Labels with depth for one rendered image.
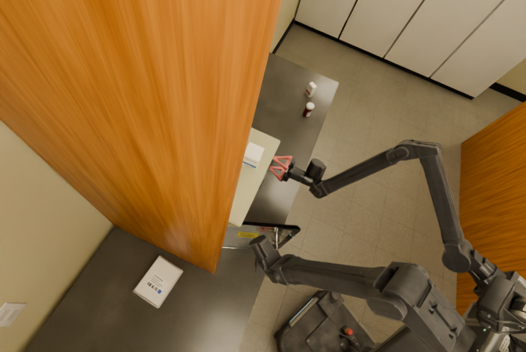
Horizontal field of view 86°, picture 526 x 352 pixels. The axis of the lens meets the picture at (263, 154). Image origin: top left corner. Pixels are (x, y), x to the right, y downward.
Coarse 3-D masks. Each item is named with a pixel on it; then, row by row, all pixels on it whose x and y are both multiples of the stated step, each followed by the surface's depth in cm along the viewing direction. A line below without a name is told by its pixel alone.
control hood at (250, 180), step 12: (252, 132) 93; (264, 144) 92; (276, 144) 92; (264, 156) 89; (264, 168) 87; (240, 180) 84; (252, 180) 85; (240, 192) 82; (252, 192) 83; (240, 204) 80; (240, 216) 79
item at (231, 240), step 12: (228, 228) 95; (240, 228) 95; (252, 228) 94; (264, 228) 93; (276, 228) 93; (288, 228) 92; (300, 228) 93; (228, 240) 111; (240, 240) 110; (288, 240) 107
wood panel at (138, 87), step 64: (0, 0) 23; (64, 0) 20; (128, 0) 18; (192, 0) 16; (256, 0) 15; (0, 64) 34; (64, 64) 28; (128, 64) 24; (192, 64) 20; (256, 64) 18; (64, 128) 44; (128, 128) 34; (192, 128) 28; (128, 192) 62; (192, 192) 44; (192, 256) 103
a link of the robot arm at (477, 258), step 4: (464, 244) 93; (460, 248) 90; (464, 248) 91; (468, 248) 92; (464, 252) 89; (468, 252) 90; (472, 252) 92; (476, 252) 91; (468, 256) 89; (472, 256) 89; (476, 256) 89; (480, 256) 90; (472, 260) 88; (476, 260) 88; (480, 260) 88; (472, 264) 89; (476, 264) 88; (480, 264) 87; (472, 268) 89
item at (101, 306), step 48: (288, 96) 180; (288, 144) 162; (288, 192) 147; (96, 288) 113; (192, 288) 118; (240, 288) 122; (48, 336) 103; (96, 336) 105; (144, 336) 108; (192, 336) 110; (240, 336) 113
